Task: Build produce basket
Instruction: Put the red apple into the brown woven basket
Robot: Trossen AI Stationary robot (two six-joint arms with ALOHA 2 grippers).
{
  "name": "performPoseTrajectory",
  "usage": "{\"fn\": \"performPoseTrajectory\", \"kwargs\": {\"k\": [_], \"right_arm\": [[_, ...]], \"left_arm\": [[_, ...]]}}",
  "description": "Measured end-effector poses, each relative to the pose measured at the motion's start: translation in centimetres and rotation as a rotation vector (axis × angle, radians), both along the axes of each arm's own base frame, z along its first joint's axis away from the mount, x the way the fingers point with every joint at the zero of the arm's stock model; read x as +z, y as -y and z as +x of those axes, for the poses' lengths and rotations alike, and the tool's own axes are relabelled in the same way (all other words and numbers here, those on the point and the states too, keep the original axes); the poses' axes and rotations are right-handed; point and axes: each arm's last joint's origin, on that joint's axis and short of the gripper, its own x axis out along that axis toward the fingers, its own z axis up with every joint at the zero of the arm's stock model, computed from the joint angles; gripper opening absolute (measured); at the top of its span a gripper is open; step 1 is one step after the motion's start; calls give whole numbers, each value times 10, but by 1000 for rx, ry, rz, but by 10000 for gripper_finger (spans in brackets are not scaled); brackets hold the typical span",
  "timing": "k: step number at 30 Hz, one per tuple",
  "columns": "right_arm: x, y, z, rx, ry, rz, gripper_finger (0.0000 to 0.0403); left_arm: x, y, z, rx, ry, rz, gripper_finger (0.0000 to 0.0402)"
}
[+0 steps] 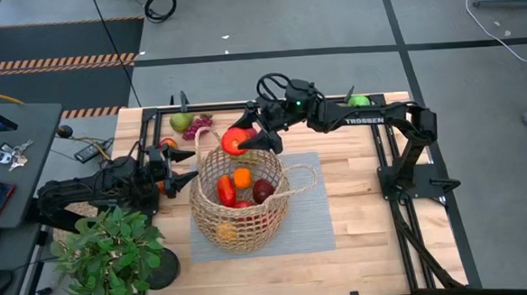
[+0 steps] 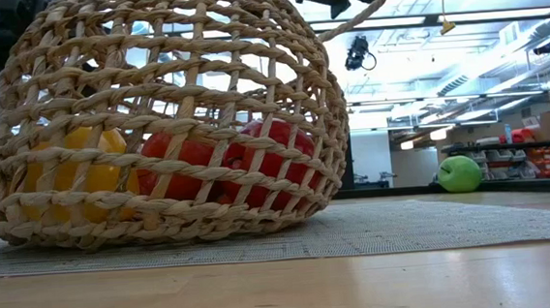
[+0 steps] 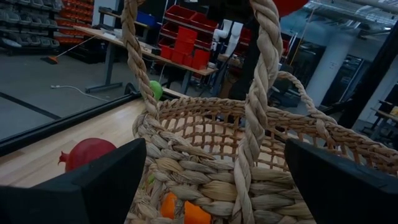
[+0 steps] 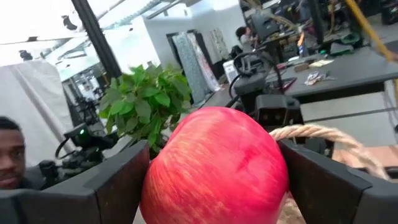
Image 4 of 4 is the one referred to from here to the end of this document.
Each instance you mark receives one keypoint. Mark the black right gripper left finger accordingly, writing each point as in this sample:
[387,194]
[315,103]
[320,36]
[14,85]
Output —
[77,199]

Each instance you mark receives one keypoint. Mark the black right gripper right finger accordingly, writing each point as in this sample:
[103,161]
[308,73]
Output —
[342,199]

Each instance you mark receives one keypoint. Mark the red streaked apple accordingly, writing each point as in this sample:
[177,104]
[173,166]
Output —
[214,168]

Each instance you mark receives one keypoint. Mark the black device with green light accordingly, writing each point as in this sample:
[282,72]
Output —
[84,137]

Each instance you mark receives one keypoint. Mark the person's face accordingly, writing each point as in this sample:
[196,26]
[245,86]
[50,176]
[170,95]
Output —
[12,155]

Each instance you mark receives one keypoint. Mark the white curtain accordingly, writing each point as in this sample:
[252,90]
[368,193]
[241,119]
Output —
[31,102]

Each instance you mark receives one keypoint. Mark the green leafy plant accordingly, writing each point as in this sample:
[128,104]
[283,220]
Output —
[143,99]

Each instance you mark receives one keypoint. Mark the crumpled paper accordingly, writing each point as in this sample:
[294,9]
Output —
[315,77]

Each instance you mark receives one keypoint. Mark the dark grey table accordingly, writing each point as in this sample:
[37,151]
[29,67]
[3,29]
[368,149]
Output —
[342,71]

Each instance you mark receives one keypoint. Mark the white box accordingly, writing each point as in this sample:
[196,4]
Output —
[230,71]

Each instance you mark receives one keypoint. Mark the yellow pole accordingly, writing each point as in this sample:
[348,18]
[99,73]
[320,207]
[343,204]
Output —
[367,28]

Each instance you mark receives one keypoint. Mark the grey speckled fabric panel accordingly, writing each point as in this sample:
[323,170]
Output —
[192,68]

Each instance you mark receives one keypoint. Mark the person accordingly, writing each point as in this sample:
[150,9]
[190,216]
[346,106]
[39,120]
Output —
[245,40]

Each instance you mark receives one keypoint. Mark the black monitor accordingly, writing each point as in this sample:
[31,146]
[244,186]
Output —
[264,26]

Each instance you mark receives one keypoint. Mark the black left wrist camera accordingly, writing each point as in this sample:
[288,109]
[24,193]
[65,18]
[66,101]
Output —
[276,110]

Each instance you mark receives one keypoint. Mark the black frame post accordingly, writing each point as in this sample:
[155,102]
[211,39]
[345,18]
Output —
[96,37]

